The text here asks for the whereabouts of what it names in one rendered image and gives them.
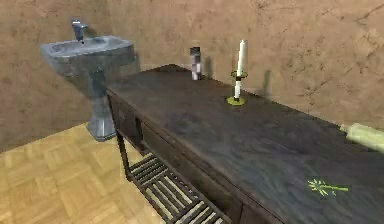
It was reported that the small green star-shaped object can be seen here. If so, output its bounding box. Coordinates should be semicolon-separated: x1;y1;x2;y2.
306;178;350;198

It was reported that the dark wooden console table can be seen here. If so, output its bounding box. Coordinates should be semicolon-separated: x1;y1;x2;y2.
105;63;384;224

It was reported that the white candle on green holder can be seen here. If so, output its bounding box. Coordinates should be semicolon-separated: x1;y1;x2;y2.
226;39;249;107

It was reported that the grey pedestal sink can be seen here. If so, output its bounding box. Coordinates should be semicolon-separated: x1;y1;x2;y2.
39;35;137;142

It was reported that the pale green roll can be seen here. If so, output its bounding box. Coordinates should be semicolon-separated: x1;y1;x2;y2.
339;122;384;154

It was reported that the grey spray bottle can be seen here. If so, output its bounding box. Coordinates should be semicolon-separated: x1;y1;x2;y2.
189;46;203;81

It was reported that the grey sink faucet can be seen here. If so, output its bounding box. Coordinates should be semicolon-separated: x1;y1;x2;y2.
71;19;90;44

